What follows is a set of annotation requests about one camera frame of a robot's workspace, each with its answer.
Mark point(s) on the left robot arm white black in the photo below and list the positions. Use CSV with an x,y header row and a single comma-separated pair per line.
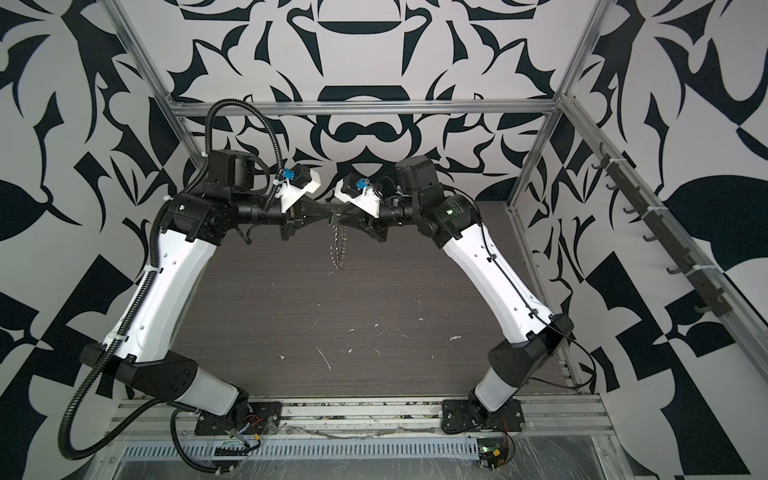
x,y
137,351

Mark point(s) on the grey wall hook rack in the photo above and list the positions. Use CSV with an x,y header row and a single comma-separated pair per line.
x,y
666,230

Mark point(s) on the white slotted cable duct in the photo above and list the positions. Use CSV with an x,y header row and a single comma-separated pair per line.
x,y
459,448

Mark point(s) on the aluminium front rail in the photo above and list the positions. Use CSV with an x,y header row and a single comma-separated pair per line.
x,y
546,414

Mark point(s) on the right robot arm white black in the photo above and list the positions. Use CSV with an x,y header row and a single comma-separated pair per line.
x,y
532,333

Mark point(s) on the small electronics board green led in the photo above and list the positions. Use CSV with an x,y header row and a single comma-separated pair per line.
x,y
493,457

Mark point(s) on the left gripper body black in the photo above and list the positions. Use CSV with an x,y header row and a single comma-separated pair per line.
x,y
293,217

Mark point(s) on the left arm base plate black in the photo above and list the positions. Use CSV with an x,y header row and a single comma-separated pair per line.
x,y
260,417

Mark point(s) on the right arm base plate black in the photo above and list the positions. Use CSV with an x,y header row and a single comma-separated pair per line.
x,y
465,416

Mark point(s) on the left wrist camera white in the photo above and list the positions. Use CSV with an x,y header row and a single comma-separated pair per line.
x,y
297,181

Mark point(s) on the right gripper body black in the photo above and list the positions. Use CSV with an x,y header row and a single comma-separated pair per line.
x,y
398,212

